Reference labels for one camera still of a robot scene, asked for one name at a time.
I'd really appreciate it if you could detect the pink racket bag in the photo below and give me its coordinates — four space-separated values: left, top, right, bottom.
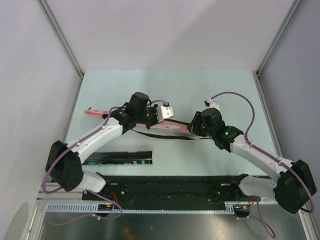
84 107 213 141

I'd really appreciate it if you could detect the black shuttlecock tube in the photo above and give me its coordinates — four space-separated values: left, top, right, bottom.
83 150 153 166

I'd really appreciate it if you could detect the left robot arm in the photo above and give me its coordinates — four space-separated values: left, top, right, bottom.
42 92 166 200

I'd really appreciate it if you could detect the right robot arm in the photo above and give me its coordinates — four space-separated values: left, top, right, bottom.
187 108 317 214

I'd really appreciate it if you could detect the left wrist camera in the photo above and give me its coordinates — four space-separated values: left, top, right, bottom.
156 106 174 123

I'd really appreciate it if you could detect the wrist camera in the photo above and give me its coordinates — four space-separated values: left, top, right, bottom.
204 98 220 111
156 106 174 123

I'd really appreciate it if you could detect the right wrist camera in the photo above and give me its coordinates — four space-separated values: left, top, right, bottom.
204 98 220 111

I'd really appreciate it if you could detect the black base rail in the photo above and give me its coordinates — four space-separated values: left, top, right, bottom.
82 175 251 213

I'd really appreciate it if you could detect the left aluminium frame post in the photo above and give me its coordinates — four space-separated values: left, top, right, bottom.
37 0 84 80

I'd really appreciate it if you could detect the aluminium frame post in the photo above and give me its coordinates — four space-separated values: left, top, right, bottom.
37 0 84 80
255 0 305 76

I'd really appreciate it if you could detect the right aluminium frame post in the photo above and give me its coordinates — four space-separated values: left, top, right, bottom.
255 0 305 76

